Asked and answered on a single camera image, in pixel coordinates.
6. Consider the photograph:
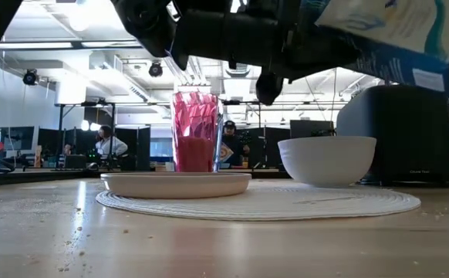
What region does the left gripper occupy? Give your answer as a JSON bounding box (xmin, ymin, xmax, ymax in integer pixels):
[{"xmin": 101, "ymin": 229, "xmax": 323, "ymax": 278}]
[{"xmin": 274, "ymin": 0, "xmax": 363, "ymax": 83}]

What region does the blue and yellow cereal box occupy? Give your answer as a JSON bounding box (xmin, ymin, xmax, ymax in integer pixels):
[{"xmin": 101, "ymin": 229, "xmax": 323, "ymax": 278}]
[{"xmin": 297, "ymin": 0, "xmax": 449, "ymax": 100}]

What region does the white ceramic bowl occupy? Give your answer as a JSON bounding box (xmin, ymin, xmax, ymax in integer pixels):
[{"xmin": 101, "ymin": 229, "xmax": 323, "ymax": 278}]
[{"xmin": 277, "ymin": 134, "xmax": 378, "ymax": 188}]

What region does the white woven round placemat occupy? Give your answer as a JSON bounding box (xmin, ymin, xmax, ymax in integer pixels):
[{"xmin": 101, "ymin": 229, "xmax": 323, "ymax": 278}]
[{"xmin": 95, "ymin": 179, "xmax": 422, "ymax": 222}]

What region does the pink faceted plastic tumbler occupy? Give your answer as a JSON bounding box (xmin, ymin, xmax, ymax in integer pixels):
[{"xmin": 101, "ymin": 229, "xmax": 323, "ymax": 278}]
[{"xmin": 170, "ymin": 91, "xmax": 225, "ymax": 174}]

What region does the cream ceramic plate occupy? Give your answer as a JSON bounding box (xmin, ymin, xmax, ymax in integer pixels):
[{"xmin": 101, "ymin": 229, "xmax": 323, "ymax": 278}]
[{"xmin": 100, "ymin": 171, "xmax": 252, "ymax": 200}]

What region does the black computer monitor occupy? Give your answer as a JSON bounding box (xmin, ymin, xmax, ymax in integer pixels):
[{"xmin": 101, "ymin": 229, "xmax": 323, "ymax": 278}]
[
  {"xmin": 289, "ymin": 119, "xmax": 336, "ymax": 138},
  {"xmin": 0, "ymin": 126, "xmax": 36, "ymax": 152}
]

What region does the black two-slot toaster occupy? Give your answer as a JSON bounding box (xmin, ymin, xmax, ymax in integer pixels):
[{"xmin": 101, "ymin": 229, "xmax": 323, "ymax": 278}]
[{"xmin": 336, "ymin": 84, "xmax": 449, "ymax": 188}]

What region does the clear plastic tumbler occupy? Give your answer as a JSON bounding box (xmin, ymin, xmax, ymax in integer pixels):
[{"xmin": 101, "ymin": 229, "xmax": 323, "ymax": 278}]
[{"xmin": 215, "ymin": 100, "xmax": 226, "ymax": 174}]

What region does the black metal stand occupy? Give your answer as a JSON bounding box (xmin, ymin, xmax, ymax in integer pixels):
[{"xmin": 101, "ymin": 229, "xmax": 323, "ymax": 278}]
[{"xmin": 54, "ymin": 100, "xmax": 116, "ymax": 171}]

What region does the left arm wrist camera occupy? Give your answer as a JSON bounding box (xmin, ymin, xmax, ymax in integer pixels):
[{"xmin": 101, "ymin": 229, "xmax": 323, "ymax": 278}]
[{"xmin": 255, "ymin": 71, "xmax": 286, "ymax": 106}]

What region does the black ceiling camera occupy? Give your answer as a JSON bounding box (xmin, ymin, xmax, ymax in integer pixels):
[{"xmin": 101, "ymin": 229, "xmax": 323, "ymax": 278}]
[
  {"xmin": 148, "ymin": 61, "xmax": 164, "ymax": 78},
  {"xmin": 22, "ymin": 69, "xmax": 39, "ymax": 86}
]

